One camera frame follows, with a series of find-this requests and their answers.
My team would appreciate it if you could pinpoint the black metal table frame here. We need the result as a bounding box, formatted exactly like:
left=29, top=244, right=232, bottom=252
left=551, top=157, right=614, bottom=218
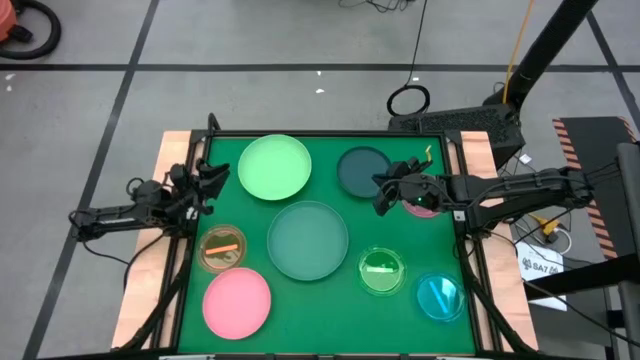
left=112, top=112, right=539, bottom=360

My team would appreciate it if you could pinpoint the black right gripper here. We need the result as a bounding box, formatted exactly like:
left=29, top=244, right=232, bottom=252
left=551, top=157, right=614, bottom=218
left=372, top=157, right=454, bottom=217

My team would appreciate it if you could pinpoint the large teal plate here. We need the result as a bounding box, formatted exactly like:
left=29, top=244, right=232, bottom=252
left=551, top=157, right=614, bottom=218
left=266, top=200, right=350, bottom=282

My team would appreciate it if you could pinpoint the white printed paper sheet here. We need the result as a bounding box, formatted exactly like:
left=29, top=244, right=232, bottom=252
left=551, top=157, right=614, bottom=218
left=514, top=239, right=569, bottom=312

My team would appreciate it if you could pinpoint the black hazard-striped platform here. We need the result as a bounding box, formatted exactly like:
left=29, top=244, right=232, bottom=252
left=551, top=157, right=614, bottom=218
left=552, top=116, right=640, bottom=261

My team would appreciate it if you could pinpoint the transparent orange plate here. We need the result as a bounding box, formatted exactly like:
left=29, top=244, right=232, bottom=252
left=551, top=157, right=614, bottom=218
left=196, top=223, right=248, bottom=274

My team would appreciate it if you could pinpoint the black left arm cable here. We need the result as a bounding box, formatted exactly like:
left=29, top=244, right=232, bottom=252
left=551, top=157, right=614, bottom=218
left=122, top=232, right=169, bottom=292

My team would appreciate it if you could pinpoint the transparent blue plate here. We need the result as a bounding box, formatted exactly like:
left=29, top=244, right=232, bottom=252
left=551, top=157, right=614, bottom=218
left=412, top=272, right=467, bottom=324

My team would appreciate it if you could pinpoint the black diagonal beam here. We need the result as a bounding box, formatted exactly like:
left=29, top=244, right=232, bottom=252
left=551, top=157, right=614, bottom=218
left=524, top=252, right=640, bottom=302

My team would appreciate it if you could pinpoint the black vacuum hose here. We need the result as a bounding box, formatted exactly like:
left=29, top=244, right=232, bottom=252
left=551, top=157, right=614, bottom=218
left=0, top=0, right=62, bottom=61

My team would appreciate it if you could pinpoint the small dark teal plate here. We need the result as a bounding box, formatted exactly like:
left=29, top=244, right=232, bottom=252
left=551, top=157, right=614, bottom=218
left=336, top=145, right=393, bottom=199

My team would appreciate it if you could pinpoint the black perforated computer case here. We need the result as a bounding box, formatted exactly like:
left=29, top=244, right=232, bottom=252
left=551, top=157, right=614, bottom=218
left=388, top=103, right=526, bottom=169

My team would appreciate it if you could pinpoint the yellow plug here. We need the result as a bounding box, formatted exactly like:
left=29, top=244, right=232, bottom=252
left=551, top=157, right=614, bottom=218
left=529, top=213, right=560, bottom=236

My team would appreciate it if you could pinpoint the thick black pole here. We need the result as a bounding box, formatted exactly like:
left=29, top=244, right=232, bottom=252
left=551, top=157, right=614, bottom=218
left=482, top=0, right=600, bottom=114

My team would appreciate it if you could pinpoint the transparent pink plate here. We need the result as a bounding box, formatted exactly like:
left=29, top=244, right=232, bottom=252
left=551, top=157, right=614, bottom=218
left=402, top=199, right=444, bottom=220

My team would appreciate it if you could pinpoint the orange vacuum cleaner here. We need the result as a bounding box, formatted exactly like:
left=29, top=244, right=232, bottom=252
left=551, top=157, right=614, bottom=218
left=0, top=0, right=24, bottom=44

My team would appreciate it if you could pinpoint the yellow floor cable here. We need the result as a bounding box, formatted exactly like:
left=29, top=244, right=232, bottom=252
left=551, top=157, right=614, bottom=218
left=502, top=0, right=536, bottom=105

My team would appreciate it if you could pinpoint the grey metal post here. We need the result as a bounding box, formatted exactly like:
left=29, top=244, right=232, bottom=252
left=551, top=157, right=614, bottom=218
left=615, top=142, right=640, bottom=360

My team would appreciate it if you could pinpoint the green table mat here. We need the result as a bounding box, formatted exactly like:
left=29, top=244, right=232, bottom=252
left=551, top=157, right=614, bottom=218
left=177, top=135, right=477, bottom=354

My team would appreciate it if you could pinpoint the black coiled floor cable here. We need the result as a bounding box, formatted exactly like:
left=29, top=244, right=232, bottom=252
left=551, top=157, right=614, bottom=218
left=386, top=0, right=431, bottom=118

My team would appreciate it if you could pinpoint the black floor cable bundle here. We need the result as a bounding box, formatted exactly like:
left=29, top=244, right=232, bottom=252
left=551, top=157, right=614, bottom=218
left=337, top=0, right=416, bottom=14

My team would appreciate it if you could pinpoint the opaque pink plate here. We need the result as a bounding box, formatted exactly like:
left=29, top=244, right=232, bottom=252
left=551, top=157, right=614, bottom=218
left=201, top=267, right=273, bottom=341

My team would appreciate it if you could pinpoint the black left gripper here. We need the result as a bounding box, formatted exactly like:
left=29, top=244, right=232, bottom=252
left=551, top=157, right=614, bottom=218
left=167, top=158, right=231, bottom=224

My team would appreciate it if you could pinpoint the transparent green plate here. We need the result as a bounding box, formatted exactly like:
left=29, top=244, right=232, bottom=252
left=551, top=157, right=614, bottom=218
left=356, top=245, right=408, bottom=297

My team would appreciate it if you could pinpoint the large light green plate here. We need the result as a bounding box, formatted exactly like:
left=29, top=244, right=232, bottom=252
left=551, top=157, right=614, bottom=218
left=237, top=133, right=313, bottom=202

